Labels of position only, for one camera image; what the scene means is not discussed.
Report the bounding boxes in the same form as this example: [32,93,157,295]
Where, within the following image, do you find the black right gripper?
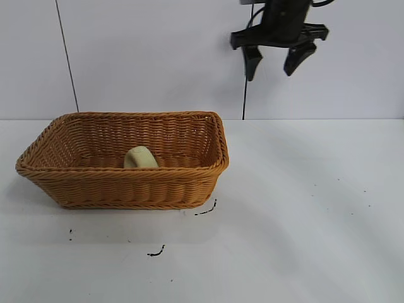
[230,0,330,83]

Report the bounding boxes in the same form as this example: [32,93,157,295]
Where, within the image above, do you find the pale yellow egg yolk pastry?
[123,145,160,170]

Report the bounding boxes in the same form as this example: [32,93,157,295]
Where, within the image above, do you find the brown woven wicker basket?
[15,110,230,210]

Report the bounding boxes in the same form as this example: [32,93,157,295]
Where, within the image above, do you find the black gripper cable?
[245,6,268,31]

